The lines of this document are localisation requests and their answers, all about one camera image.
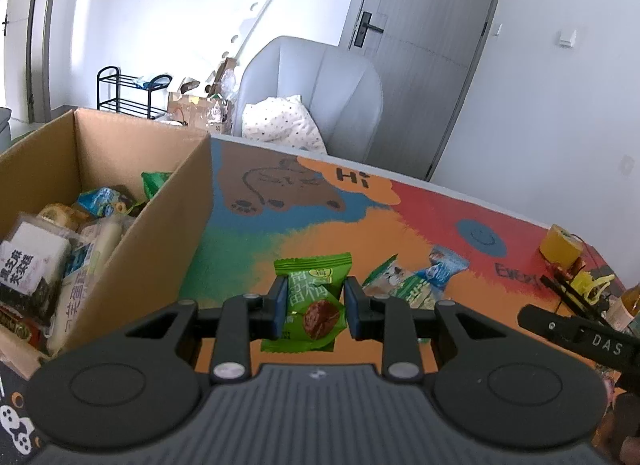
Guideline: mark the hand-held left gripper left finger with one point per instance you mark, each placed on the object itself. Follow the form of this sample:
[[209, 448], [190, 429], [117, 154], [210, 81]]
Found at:
[[280, 306]]

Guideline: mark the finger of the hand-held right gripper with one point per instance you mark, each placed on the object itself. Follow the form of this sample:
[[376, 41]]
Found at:
[[550, 322]]

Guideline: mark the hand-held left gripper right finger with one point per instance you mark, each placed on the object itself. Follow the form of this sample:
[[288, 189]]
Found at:
[[352, 310]]

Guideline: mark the bright green snack packet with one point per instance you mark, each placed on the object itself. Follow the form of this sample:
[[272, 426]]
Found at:
[[312, 315]]

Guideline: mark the green and white snack packet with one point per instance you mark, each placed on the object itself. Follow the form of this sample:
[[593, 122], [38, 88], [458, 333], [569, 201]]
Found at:
[[412, 292]]

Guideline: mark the large cardboard box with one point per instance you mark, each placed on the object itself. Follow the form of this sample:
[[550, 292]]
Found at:
[[165, 225]]

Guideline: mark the dark green snack packet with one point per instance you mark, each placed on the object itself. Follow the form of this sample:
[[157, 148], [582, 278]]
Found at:
[[155, 184]]

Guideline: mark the beige stick snack packet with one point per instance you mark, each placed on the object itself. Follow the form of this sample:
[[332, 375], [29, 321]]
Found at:
[[107, 240]]

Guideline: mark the small blue snack packet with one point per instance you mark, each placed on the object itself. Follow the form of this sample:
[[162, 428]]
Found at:
[[100, 200]]

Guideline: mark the person's right hand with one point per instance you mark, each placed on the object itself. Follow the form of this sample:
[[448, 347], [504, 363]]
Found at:
[[627, 430]]

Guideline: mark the glass bottle with orange drink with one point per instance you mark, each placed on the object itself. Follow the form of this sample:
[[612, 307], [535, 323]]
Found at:
[[629, 302]]

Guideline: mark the yellow plastic bag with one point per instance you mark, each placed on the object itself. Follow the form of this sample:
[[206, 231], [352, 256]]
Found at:
[[592, 285]]

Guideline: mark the yellow tape roll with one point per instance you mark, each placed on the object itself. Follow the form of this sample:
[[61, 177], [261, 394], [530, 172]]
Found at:
[[560, 247]]

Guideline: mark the colourful printed table mat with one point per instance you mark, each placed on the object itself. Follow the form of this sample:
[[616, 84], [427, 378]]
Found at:
[[350, 215]]

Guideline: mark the white polka dot pillow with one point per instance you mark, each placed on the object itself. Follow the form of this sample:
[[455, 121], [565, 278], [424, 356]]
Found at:
[[280, 122]]

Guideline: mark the white packet with green print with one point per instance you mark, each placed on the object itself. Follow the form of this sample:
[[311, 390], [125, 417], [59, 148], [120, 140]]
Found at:
[[75, 307]]

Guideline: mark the small cluttered cardboard box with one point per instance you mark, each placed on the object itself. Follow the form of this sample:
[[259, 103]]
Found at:
[[195, 110]]

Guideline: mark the grey armchair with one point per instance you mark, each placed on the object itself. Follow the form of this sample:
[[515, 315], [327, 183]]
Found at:
[[325, 90]]

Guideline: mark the round pastries packet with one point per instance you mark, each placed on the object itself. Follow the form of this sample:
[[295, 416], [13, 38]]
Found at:
[[62, 217]]

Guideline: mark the white packet with black label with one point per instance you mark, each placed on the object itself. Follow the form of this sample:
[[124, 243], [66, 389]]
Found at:
[[35, 260]]

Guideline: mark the dark red snack packet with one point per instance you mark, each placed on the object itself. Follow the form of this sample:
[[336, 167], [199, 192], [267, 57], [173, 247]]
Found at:
[[20, 327]]

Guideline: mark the black shoe rack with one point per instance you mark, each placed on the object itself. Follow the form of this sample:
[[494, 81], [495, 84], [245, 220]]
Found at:
[[107, 95]]

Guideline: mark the grey door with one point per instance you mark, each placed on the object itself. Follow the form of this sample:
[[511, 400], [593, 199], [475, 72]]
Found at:
[[425, 45]]

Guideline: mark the white board with holes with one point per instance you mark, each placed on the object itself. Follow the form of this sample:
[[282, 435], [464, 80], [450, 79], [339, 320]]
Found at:
[[252, 20]]

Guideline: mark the black printed mat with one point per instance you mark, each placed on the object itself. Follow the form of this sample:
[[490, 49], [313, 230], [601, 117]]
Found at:
[[15, 425]]

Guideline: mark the white door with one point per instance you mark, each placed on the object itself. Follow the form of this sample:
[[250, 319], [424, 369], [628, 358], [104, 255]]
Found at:
[[20, 20]]

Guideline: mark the white light switch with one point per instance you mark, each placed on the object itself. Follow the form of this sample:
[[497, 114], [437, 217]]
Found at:
[[567, 38]]

